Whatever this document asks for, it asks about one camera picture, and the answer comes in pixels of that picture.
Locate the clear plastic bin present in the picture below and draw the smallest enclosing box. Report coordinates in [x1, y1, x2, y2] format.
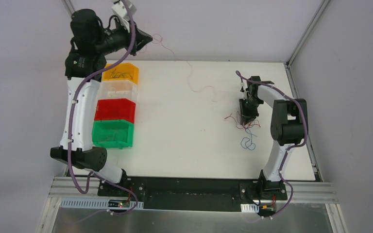
[98, 80, 137, 102]

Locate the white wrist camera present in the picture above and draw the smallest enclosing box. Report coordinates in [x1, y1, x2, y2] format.
[240, 82, 248, 100]
[111, 0, 137, 32]

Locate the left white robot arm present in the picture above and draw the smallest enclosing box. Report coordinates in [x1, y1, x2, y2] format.
[50, 9, 152, 196]

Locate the red plastic bin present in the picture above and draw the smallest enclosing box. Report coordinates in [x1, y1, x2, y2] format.
[94, 99, 136, 123]

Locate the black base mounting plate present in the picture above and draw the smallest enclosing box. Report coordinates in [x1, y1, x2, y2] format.
[97, 176, 288, 212]

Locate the white slotted cable duct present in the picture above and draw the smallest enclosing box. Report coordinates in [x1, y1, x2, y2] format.
[60, 198, 144, 211]

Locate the blue thin cable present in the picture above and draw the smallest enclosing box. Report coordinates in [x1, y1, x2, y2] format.
[240, 128, 258, 151]

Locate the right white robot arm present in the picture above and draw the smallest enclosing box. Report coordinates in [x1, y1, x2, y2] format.
[239, 76, 308, 200]

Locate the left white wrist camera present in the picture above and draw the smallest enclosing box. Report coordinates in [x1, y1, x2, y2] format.
[111, 0, 137, 32]

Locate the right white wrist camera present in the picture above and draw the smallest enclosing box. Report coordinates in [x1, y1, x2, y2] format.
[240, 82, 248, 100]

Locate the orange plastic bin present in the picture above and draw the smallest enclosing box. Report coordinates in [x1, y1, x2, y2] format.
[102, 63, 139, 84]

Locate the green plastic bin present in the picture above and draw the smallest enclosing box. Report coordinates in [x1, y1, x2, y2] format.
[92, 120, 134, 149]

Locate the aluminium frame rail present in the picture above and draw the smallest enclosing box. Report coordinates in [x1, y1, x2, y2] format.
[48, 176, 110, 199]

